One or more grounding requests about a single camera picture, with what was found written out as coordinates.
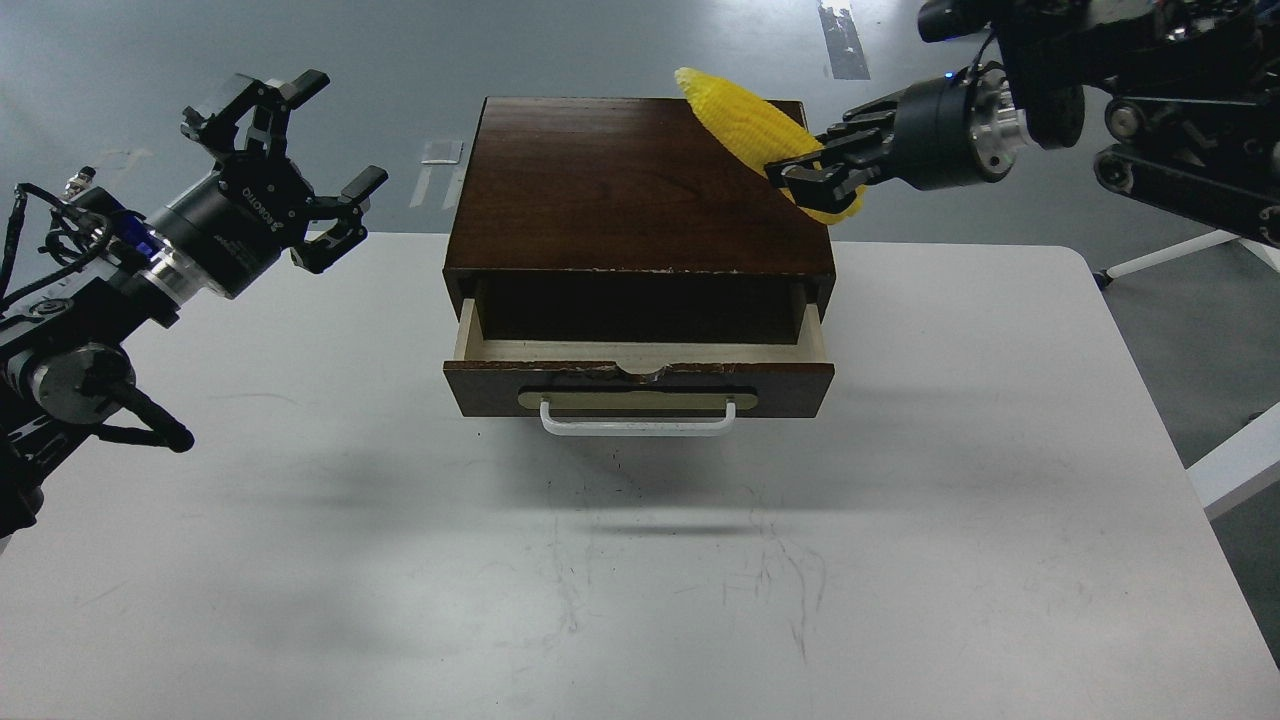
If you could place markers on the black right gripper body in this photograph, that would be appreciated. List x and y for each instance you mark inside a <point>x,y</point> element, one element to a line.
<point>933,148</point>

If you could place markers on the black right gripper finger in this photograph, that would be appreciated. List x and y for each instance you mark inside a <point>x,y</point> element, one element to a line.
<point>829,181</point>
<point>870,127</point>

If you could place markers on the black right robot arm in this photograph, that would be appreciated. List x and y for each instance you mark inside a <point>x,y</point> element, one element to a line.
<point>1192,109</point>

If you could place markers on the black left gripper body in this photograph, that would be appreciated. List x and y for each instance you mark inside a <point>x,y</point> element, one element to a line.
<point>236,222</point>

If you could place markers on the wooden drawer with white handle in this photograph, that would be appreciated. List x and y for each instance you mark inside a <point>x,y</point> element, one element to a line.
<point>636,389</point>

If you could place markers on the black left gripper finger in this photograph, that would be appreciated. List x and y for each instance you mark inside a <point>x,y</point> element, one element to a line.
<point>346,210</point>
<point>244,124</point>

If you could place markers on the yellow corn cob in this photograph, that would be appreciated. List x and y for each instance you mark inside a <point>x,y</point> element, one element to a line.
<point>752,129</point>

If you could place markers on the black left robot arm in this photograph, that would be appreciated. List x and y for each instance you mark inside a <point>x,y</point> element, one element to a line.
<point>82,272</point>

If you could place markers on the dark wooden drawer cabinet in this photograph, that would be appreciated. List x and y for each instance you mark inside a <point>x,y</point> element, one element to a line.
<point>620,219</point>

